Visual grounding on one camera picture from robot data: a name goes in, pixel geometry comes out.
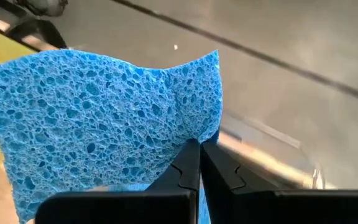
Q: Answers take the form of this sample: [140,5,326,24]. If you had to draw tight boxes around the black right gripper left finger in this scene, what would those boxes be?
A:
[35,139,201,224]

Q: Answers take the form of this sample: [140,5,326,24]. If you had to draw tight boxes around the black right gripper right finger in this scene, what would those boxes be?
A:
[200,141,358,224]

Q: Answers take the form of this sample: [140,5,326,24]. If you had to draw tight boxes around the clear plastic bin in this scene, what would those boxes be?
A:
[221,110,326,190]

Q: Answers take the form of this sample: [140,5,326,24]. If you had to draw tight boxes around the blue wavy cellulose sponge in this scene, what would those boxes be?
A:
[0,49,224,223]

